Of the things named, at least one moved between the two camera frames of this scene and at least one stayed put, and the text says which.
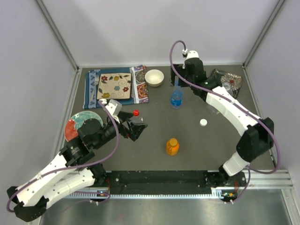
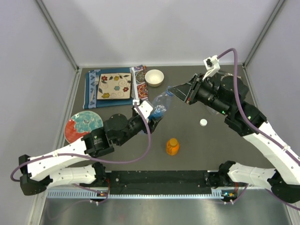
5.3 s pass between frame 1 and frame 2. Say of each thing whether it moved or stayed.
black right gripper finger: moved
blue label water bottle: moved
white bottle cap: stayed
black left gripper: moved
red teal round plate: stayed
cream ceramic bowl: stayed
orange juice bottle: stayed
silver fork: stayed
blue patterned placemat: stayed
